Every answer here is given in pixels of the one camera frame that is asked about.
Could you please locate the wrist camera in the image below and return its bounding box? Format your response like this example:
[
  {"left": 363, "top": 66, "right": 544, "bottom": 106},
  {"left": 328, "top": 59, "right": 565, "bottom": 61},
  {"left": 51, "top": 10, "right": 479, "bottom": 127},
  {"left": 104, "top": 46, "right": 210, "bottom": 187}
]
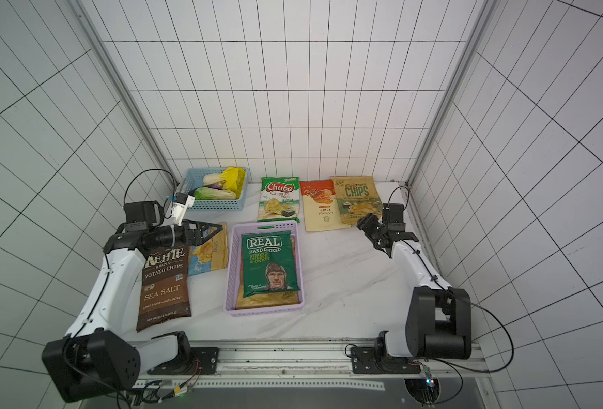
[
  {"left": 382, "top": 203, "right": 405, "bottom": 232},
  {"left": 170, "top": 193, "right": 195, "bottom": 226}
]

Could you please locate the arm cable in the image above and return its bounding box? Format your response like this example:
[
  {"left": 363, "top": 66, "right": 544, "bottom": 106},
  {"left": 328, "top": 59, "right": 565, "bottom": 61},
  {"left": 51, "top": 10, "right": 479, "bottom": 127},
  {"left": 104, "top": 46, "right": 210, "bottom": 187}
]
[
  {"left": 122, "top": 168, "right": 180, "bottom": 206},
  {"left": 418, "top": 296, "right": 515, "bottom": 406}
]

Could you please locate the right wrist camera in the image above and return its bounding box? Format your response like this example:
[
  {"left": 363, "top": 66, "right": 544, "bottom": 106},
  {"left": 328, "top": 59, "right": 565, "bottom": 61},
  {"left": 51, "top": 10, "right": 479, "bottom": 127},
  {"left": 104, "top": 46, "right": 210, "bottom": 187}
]
[{"left": 382, "top": 203, "right": 405, "bottom": 232}]

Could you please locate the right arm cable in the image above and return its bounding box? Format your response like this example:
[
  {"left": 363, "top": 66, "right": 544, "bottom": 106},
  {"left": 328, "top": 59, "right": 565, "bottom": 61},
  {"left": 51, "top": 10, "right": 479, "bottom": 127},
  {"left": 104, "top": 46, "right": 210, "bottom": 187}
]
[{"left": 418, "top": 296, "right": 515, "bottom": 406}]

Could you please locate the blue plastic basket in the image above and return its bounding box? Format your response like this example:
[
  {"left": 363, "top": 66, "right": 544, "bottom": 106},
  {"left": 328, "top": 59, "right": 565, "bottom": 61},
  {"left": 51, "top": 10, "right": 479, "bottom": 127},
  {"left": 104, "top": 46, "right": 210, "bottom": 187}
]
[{"left": 178, "top": 167, "right": 250, "bottom": 211}]

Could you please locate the green Chuba cassava chips bag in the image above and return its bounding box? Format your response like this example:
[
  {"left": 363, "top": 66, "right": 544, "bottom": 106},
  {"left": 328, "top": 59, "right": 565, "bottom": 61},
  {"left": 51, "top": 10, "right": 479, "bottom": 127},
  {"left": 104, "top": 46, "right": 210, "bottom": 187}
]
[{"left": 257, "top": 177, "right": 301, "bottom": 222}]

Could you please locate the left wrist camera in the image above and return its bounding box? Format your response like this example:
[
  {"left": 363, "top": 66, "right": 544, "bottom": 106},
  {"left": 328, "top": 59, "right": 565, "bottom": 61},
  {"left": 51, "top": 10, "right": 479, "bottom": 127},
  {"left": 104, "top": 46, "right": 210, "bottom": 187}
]
[{"left": 170, "top": 193, "right": 195, "bottom": 226}]

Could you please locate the purple plastic basket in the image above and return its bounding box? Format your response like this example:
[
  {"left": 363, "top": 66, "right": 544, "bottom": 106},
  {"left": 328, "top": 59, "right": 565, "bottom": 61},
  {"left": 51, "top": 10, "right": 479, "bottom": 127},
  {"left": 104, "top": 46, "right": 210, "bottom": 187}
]
[{"left": 224, "top": 221, "right": 305, "bottom": 316}]

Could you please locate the beige red cassava chips bag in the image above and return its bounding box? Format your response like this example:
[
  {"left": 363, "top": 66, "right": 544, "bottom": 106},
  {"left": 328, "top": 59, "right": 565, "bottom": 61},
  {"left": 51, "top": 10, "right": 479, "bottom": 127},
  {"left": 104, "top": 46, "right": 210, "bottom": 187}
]
[{"left": 300, "top": 180, "right": 350, "bottom": 233}]

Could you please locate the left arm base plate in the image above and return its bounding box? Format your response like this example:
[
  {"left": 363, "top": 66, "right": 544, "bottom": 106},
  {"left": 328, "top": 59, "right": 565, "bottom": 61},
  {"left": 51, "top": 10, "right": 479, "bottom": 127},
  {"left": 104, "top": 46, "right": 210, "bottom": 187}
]
[{"left": 148, "top": 332, "right": 220, "bottom": 375}]

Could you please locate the aluminium rail frame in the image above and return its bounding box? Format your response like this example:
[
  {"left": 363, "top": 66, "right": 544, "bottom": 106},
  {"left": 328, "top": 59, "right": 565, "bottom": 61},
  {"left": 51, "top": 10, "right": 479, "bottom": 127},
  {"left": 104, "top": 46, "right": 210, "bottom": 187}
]
[{"left": 129, "top": 339, "right": 500, "bottom": 408}]

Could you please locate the yellow lettuce toy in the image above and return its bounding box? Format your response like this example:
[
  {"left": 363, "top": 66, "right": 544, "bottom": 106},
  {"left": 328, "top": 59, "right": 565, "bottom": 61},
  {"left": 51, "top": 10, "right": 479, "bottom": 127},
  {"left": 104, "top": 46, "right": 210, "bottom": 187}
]
[{"left": 221, "top": 167, "right": 246, "bottom": 199}]

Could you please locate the green Real chips bag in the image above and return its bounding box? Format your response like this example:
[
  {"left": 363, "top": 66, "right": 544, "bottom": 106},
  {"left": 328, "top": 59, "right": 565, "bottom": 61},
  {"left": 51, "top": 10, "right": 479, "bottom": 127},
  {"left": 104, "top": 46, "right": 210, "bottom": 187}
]
[{"left": 241, "top": 231, "right": 300, "bottom": 298}]

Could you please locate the sour cream onion chips bag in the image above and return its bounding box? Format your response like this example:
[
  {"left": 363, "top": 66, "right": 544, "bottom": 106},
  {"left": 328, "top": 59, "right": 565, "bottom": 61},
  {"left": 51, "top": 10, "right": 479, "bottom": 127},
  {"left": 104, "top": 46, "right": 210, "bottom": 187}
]
[{"left": 331, "top": 176, "right": 383, "bottom": 226}]

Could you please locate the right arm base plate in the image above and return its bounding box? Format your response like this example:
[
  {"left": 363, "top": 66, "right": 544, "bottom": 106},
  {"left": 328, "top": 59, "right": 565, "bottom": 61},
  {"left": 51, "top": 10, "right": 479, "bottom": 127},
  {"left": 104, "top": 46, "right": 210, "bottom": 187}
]
[{"left": 344, "top": 331, "right": 422, "bottom": 375}]

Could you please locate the blue salt chips bag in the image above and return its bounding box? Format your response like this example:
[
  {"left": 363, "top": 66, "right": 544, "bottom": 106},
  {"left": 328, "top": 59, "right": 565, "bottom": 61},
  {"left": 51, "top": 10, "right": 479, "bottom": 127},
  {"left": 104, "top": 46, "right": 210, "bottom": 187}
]
[{"left": 188, "top": 223, "right": 228, "bottom": 276}]

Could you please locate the white radish toy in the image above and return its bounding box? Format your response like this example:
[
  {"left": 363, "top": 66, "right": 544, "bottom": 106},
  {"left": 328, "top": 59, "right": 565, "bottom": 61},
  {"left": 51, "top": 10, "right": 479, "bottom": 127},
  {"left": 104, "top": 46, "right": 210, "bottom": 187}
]
[{"left": 203, "top": 173, "right": 226, "bottom": 187}]

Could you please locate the brown Kettle sea salt bag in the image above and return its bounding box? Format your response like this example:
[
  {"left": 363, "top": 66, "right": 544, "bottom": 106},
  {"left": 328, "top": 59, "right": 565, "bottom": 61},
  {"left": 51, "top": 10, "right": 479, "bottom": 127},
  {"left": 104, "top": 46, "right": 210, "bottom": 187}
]
[{"left": 136, "top": 245, "right": 192, "bottom": 332}]

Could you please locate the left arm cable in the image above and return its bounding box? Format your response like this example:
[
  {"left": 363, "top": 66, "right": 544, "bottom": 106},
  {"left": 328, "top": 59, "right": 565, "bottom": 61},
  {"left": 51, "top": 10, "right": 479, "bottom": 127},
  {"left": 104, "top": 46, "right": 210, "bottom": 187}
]
[{"left": 122, "top": 168, "right": 180, "bottom": 206}]

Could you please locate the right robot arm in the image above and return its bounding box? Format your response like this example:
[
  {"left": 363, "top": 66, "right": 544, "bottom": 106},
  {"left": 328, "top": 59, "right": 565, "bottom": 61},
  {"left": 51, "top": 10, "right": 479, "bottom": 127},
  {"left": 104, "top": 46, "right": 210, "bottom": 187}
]
[{"left": 357, "top": 213, "right": 472, "bottom": 360}]

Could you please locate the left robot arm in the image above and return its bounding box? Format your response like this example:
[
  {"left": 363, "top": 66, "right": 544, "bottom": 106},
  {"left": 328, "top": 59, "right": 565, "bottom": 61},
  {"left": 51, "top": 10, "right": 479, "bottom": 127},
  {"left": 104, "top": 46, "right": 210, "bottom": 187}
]
[{"left": 42, "top": 220, "right": 223, "bottom": 403}]

